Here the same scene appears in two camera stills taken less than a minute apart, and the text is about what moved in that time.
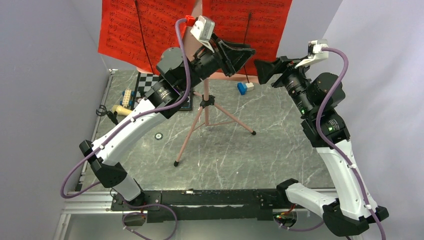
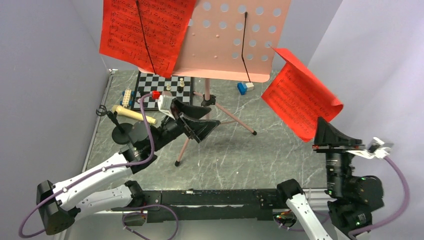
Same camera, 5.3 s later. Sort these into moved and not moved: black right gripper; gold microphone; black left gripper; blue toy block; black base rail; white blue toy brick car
Moved: black right gripper; black left gripper
Not moved: gold microphone; white blue toy brick car; black base rail; blue toy block
